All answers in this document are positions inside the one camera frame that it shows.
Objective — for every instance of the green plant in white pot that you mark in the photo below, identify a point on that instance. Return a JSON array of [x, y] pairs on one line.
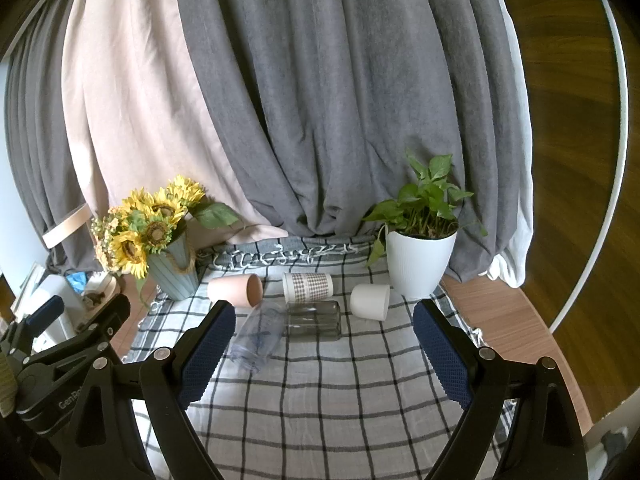
[[417, 260]]

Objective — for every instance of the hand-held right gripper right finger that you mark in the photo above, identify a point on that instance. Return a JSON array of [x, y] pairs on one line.
[[442, 355]]

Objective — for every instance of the grey curtain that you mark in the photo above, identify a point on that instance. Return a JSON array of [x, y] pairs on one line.
[[350, 85]]

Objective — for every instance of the checked white tablecloth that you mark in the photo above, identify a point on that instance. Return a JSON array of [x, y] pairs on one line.
[[320, 410]]

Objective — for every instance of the pink cup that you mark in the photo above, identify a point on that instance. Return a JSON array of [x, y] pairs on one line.
[[231, 290]]

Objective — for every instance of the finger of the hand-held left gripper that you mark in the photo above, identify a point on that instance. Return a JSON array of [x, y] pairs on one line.
[[46, 310], [107, 312]]

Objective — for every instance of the white curved tube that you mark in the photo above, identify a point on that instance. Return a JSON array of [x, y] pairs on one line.
[[617, 135]]

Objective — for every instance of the beige curtain tieback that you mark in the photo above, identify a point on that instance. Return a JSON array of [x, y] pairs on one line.
[[64, 225]]

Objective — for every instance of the clear plastic cup blue print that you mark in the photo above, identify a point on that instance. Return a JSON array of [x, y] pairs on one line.
[[257, 339]]

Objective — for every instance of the blue packet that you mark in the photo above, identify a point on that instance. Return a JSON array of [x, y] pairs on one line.
[[77, 280]]

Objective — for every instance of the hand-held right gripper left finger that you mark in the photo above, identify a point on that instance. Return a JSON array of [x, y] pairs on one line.
[[207, 355]]

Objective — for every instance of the white box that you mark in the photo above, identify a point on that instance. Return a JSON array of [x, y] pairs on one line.
[[52, 305]]

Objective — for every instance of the white cup with checked band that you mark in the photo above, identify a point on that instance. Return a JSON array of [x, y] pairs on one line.
[[307, 286]]

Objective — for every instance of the clear glass cup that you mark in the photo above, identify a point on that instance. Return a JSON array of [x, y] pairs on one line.
[[314, 321]]

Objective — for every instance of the sunflower bouquet in teal pot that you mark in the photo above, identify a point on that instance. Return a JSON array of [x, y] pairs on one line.
[[167, 260]]

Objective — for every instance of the plain white cup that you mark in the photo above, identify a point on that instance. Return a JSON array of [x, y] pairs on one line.
[[371, 301]]

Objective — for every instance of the pink curtain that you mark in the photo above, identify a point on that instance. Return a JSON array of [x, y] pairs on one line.
[[135, 110]]

